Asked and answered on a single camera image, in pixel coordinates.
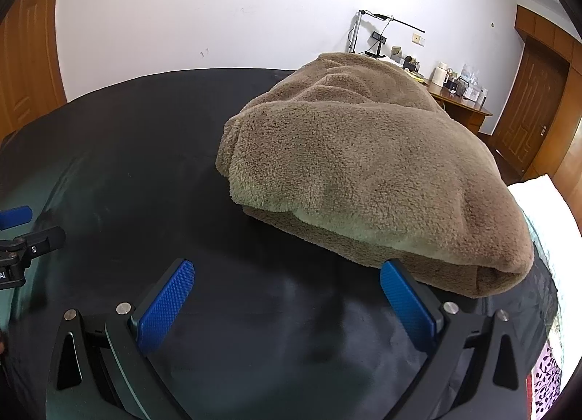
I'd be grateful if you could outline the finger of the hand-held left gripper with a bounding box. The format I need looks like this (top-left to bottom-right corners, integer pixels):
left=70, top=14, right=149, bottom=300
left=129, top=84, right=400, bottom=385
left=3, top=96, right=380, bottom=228
left=0, top=205, right=34, bottom=231
left=0, top=225, right=67, bottom=262

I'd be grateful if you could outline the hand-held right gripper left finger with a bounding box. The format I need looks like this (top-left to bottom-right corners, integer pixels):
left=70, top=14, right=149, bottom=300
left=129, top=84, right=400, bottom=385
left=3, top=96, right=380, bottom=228
left=45, top=257, right=196, bottom=420

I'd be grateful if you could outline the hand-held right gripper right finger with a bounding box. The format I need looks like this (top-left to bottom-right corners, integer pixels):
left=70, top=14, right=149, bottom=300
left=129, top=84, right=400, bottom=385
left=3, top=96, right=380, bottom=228
left=379, top=260, right=534, bottom=420

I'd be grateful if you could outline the brown fleece sweater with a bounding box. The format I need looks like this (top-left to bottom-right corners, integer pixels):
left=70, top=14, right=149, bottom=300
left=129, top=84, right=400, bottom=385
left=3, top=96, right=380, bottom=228
left=215, top=51, right=535, bottom=299

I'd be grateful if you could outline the black bed sheet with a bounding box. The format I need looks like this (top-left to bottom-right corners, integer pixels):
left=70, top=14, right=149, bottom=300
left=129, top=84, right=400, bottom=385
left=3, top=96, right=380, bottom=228
left=0, top=67, right=561, bottom=420

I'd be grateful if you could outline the floral printed cloth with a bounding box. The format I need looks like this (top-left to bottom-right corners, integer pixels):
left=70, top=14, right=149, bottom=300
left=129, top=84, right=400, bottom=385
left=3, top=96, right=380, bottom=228
left=526, top=337, right=565, bottom=420

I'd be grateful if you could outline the wooden door with round knob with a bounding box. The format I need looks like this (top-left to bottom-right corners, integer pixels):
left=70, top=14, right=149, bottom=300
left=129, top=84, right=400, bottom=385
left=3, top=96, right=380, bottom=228
left=0, top=0, right=69, bottom=139

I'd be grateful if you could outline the white pillow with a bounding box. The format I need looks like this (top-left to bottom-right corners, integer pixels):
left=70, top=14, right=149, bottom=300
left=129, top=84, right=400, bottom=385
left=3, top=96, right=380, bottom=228
left=506, top=176, right=582, bottom=267

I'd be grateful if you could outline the wooden door with lever handle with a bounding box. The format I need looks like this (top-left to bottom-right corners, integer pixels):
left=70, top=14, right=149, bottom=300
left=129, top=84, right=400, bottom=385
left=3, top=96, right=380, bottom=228
left=493, top=44, right=570, bottom=176

